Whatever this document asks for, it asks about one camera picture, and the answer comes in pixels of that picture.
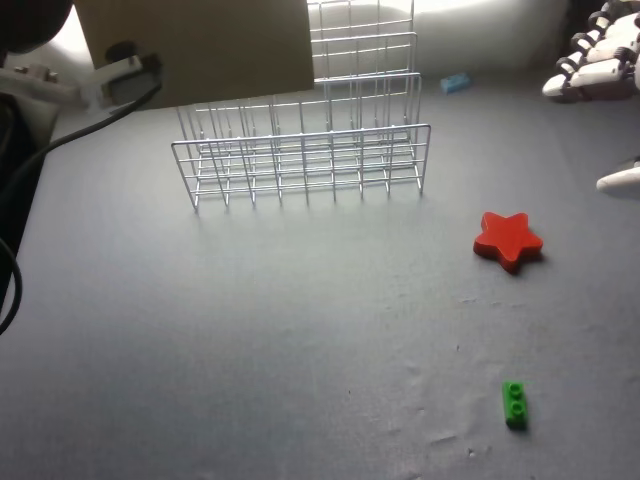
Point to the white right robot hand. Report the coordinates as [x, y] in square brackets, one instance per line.
[610, 80]

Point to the beige book with black characters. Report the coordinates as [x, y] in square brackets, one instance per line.
[200, 50]

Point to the white backdrop sheet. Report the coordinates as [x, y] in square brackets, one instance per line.
[500, 35]

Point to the blue toy brick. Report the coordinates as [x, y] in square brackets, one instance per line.
[456, 83]

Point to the red star block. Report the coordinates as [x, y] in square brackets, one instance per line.
[507, 240]

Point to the green toy brick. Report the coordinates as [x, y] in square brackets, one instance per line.
[516, 407]

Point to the grey table cloth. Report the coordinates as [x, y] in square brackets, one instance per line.
[300, 325]

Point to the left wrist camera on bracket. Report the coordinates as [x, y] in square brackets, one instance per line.
[125, 82]

